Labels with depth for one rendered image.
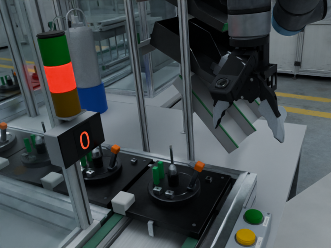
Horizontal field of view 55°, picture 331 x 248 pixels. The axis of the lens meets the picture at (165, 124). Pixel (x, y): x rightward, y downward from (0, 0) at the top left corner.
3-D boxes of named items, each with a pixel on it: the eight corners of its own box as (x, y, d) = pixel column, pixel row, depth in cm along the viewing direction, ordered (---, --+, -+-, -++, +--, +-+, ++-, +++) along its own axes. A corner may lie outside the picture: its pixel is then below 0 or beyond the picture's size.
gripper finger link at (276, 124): (304, 127, 62) (278, 88, 62) (292, 139, 58) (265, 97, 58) (290, 133, 64) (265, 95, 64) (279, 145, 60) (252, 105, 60)
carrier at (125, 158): (153, 164, 101) (149, 129, 96) (108, 211, 82) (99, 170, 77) (94, 151, 112) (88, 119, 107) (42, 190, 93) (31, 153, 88)
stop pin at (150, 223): (156, 233, 77) (154, 221, 75) (153, 237, 76) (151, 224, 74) (151, 232, 77) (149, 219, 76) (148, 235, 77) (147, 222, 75)
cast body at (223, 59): (236, 79, 95) (246, 59, 90) (230, 84, 92) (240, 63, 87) (214, 66, 98) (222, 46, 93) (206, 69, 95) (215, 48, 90)
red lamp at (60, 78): (82, 85, 62) (77, 60, 60) (63, 94, 58) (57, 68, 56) (63, 83, 64) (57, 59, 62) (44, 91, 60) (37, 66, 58)
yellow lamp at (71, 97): (86, 109, 64) (82, 86, 62) (69, 118, 60) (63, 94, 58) (68, 106, 66) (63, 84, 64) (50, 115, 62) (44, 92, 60)
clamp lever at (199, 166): (196, 185, 82) (205, 163, 77) (193, 189, 80) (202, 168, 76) (184, 178, 83) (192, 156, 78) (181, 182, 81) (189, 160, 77)
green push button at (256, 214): (264, 217, 75) (264, 210, 74) (260, 229, 72) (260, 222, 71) (247, 213, 77) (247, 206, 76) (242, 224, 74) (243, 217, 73)
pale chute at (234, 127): (247, 136, 105) (256, 130, 102) (228, 154, 96) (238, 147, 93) (194, 72, 108) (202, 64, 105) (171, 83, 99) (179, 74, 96)
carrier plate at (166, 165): (231, 181, 90) (231, 174, 89) (199, 240, 71) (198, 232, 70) (157, 165, 100) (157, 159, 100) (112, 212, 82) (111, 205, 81)
